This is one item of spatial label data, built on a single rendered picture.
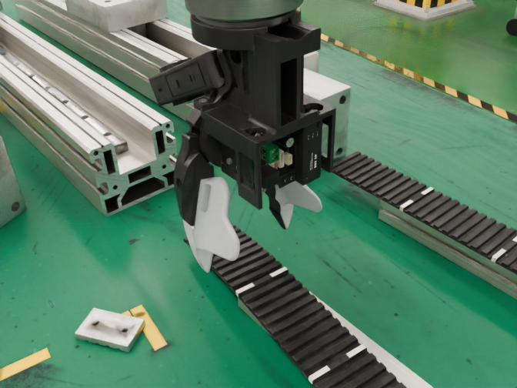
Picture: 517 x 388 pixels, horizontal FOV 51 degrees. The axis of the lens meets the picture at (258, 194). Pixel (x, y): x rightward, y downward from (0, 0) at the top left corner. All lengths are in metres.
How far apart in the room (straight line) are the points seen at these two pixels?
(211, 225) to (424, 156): 0.37
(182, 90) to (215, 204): 0.09
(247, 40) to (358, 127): 0.45
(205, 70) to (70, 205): 0.32
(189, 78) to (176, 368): 0.23
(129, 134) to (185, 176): 0.27
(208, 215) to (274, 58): 0.15
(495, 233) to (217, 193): 0.27
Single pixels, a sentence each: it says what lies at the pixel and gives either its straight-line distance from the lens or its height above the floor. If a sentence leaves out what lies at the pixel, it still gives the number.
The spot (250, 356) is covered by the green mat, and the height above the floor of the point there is 0.78.
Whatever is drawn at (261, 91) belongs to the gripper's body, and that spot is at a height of 1.00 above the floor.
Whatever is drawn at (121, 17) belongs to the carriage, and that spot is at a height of 0.88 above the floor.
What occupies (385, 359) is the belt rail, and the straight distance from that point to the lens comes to 0.42.
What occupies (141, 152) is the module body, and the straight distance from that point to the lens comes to 0.63.
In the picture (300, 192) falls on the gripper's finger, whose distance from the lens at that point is 0.45.
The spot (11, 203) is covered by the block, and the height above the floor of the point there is 0.80.
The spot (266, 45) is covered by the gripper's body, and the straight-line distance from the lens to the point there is 0.32.
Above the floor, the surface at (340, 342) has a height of 0.81.
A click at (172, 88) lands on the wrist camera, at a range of 0.43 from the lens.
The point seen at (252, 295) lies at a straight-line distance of 0.45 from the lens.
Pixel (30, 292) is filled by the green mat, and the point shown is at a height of 0.78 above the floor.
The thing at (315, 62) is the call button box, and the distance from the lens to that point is 0.85.
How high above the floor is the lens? 1.14
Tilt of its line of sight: 35 degrees down
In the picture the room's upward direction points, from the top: 2 degrees counter-clockwise
